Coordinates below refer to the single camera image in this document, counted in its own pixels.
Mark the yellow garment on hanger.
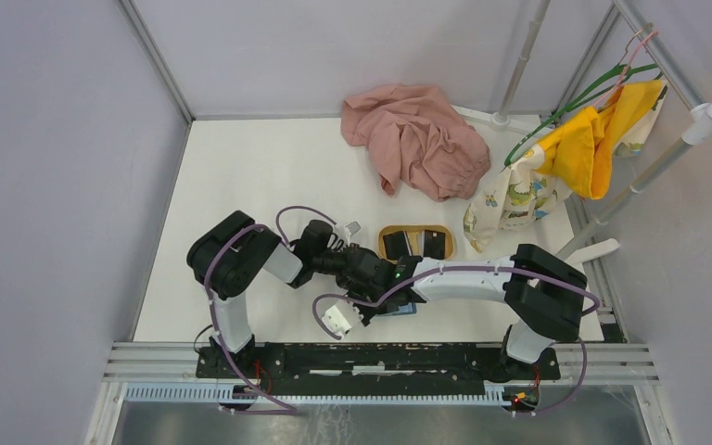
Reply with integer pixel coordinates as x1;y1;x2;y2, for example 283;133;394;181
536;80;667;199

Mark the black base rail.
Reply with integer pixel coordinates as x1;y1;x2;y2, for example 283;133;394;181
196;343;561;396

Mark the white clothes rack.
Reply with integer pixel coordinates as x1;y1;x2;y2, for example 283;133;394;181
451;0;712;272

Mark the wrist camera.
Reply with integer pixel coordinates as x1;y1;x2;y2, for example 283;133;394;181
322;301;362;339
337;221;362;245

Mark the dark grey credit card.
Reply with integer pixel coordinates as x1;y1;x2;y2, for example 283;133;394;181
381;231;411;261

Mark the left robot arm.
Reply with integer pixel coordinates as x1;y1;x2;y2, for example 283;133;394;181
185;210;404;378

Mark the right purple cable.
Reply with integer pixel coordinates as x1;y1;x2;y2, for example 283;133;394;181
311;263;603;417

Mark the white slotted cable duct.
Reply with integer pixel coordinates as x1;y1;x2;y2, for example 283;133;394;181
123;383;508;407

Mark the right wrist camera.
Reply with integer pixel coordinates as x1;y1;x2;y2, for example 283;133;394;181
322;301;362;339

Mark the pink clothes hanger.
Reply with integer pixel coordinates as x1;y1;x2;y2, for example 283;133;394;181
591;30;659;108

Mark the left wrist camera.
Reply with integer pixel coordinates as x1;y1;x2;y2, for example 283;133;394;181
337;221;362;245

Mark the blue card holder wallet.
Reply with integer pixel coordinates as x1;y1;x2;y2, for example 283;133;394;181
376;302;417;316

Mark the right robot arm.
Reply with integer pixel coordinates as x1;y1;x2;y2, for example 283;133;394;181
349;244;595;378

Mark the pink crumpled cloth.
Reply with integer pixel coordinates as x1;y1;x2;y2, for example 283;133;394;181
340;83;491;202

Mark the green clothes hanger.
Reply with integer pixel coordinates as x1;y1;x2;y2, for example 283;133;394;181
503;63;662;167

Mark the dinosaur print cloth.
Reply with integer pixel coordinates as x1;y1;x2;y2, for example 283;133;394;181
463;83;668;253

